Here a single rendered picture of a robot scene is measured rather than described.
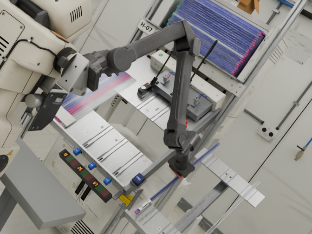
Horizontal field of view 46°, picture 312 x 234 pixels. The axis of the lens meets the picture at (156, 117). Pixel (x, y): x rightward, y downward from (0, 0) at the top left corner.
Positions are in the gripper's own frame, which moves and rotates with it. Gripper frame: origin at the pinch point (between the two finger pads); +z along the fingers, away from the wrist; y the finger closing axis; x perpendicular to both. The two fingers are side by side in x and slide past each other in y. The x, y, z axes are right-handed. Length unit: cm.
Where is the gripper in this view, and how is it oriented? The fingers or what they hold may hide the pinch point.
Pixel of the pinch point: (179, 175)
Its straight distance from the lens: 160.8
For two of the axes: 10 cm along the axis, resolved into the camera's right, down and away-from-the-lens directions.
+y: -6.8, -5.7, 4.7
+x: -7.4, 5.1, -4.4
